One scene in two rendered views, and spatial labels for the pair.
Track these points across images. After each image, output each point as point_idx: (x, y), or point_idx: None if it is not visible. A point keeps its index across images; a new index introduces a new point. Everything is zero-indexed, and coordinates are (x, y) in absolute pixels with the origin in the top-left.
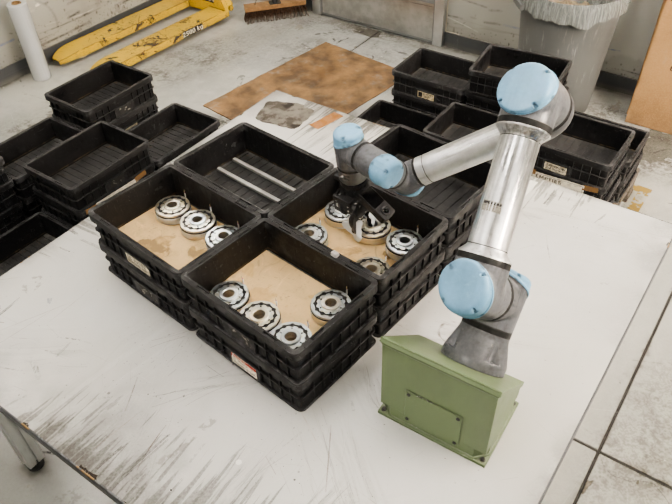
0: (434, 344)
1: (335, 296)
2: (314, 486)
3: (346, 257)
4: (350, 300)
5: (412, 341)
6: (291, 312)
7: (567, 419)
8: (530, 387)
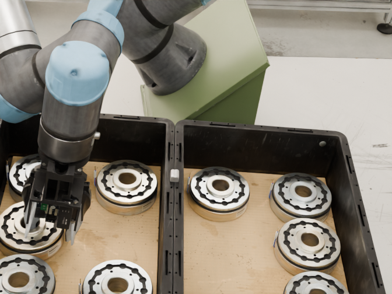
0: (171, 106)
1: (207, 185)
2: (359, 172)
3: (165, 165)
4: (197, 172)
5: (213, 84)
6: (257, 235)
7: (126, 59)
8: (112, 86)
